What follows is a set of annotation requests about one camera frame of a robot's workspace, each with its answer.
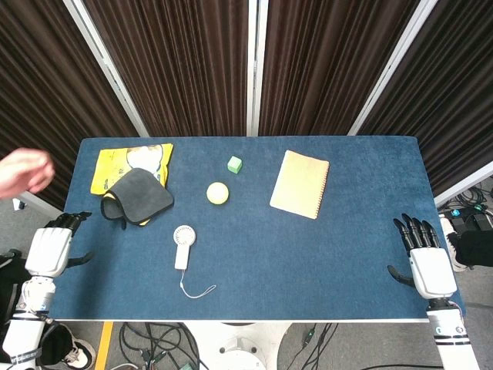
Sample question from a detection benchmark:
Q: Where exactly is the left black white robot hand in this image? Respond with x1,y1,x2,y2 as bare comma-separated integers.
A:
25,210,95,279

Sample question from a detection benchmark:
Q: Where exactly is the bare human hand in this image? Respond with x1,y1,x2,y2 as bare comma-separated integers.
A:
0,148,56,200

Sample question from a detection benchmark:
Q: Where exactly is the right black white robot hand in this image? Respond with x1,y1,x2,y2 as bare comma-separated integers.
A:
387,213,459,300

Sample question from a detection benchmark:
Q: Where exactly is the white handheld fan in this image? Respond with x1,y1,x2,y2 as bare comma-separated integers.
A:
172,225,217,300

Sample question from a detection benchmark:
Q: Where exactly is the black trouser leg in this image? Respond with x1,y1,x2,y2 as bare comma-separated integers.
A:
454,230,493,267

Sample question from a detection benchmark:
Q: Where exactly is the black power strip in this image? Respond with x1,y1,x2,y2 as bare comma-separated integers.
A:
442,203,493,233

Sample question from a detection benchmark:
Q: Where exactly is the dark brown pleated curtain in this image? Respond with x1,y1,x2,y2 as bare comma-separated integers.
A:
357,0,493,197
82,0,250,137
0,0,140,211
257,0,421,137

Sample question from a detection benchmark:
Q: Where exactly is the yellow snack bag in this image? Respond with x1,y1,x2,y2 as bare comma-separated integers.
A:
89,143,175,227

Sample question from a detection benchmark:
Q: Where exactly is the black and white sneaker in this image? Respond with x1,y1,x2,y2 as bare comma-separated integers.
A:
40,322,96,368

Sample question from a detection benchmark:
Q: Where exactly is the dark grey folded cloth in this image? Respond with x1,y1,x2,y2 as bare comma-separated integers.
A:
100,167,175,230

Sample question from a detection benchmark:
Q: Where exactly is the yellow floor tape strip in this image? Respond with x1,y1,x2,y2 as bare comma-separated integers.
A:
94,321,115,370

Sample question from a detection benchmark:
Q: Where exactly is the yellow spiral notebook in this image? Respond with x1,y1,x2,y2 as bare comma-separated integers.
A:
269,150,330,221

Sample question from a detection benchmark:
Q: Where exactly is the blue fabric table cover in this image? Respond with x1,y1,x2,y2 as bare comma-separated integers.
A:
49,136,468,323

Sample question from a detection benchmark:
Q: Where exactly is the pale yellow ball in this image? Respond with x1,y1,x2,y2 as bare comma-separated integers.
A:
206,181,231,204

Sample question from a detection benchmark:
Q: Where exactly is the white partition frame post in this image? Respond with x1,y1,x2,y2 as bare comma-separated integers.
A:
347,0,441,136
63,0,149,138
246,0,269,136

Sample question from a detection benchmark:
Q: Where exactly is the black cable with green plug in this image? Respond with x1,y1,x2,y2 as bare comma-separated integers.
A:
296,322,340,369

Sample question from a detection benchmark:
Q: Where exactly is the black floor cable bundle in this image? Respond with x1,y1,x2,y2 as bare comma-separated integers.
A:
118,322,202,370

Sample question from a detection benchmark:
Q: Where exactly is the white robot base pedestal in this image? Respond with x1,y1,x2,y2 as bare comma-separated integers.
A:
187,321,290,370

